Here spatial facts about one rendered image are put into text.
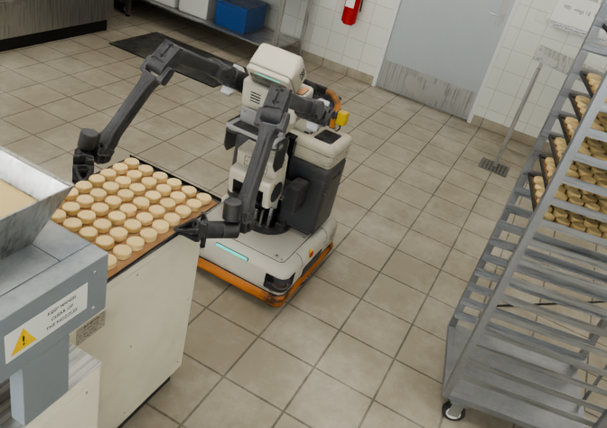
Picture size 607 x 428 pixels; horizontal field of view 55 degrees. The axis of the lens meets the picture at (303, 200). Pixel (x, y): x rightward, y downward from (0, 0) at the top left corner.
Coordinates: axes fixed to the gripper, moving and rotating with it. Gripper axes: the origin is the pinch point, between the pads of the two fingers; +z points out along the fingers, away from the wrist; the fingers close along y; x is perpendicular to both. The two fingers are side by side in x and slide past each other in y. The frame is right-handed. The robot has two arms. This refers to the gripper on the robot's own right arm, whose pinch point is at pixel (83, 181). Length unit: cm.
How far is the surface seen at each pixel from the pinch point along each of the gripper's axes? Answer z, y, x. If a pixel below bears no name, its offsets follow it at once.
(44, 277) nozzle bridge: 79, 28, -8
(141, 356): 30, -52, 20
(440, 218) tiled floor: -106, -90, 238
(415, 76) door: -324, -66, 321
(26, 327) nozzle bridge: 87, 22, -11
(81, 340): 50, -21, 0
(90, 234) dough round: 31.4, 2.3, 1.7
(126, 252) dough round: 40.0, 2.3, 11.2
